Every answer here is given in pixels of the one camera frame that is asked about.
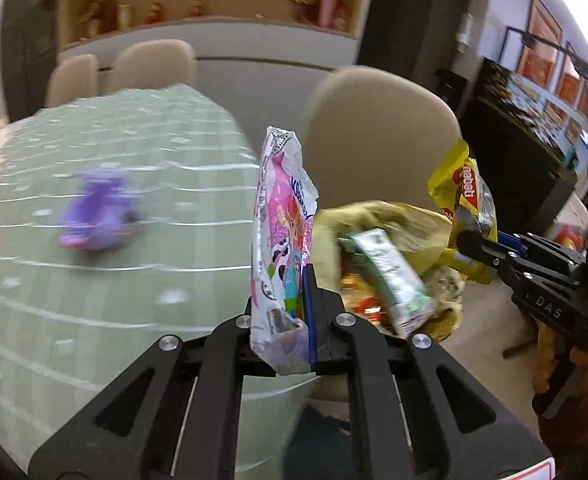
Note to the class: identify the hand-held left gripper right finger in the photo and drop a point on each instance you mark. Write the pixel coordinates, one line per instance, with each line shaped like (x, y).
(310, 310)

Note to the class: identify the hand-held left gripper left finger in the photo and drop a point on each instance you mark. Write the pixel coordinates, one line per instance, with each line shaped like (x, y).
(224, 350)

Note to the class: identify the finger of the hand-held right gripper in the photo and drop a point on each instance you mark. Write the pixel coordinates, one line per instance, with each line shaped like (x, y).
(513, 242)
(478, 250)

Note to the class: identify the yellow snack packet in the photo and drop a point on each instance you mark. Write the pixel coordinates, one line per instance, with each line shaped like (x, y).
(458, 185)

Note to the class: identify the green white snack packet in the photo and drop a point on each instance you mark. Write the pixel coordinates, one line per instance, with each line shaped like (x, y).
(393, 280)

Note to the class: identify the pink white tissue packet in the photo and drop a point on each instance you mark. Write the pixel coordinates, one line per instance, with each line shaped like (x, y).
(279, 220)

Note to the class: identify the black cabinet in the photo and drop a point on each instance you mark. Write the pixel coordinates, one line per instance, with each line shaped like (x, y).
(513, 175)

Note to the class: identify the green checked tablecloth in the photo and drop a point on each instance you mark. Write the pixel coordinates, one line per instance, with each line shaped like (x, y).
(124, 310)

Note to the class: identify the colourful picture board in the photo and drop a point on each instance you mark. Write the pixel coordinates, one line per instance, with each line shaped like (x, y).
(533, 100)

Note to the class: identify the beige chair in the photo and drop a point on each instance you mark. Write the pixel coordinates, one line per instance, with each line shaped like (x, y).
(154, 65)
(373, 135)
(71, 80)

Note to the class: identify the purple plastic toy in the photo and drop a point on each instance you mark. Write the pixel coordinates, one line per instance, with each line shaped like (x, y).
(99, 210)

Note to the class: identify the wooden shelf cabinet unit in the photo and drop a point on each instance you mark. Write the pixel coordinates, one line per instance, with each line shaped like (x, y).
(254, 75)

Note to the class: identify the pink bottle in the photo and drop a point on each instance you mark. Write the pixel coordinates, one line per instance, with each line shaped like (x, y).
(327, 12)

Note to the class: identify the red brown flower decoration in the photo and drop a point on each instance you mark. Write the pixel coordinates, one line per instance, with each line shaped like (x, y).
(306, 0)

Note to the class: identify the small red figurine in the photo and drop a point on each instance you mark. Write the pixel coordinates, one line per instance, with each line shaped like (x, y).
(154, 12)
(197, 8)

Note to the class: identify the white pink tumbler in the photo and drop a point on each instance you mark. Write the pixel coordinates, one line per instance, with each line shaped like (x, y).
(125, 17)

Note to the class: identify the dark glass door cabinet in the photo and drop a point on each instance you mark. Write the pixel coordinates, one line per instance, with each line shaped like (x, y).
(29, 35)

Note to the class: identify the white wall intercom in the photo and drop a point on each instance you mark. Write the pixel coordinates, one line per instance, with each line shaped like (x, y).
(465, 32)

